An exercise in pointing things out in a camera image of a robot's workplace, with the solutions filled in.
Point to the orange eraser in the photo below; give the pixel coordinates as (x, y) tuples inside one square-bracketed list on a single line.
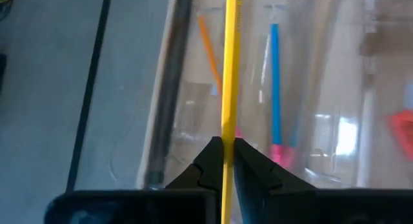
[(403, 130)]

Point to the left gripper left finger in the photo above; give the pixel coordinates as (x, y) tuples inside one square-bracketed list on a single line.
[(209, 166)]

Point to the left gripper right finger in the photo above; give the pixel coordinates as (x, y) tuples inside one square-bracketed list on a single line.
[(255, 172)]

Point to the orange pencil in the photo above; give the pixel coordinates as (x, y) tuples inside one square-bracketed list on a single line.
[(209, 53)]

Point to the black aluminium table frame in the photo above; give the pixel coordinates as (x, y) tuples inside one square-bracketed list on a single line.
[(171, 88)]

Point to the yellow pencil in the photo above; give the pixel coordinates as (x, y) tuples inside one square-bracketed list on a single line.
[(230, 72)]

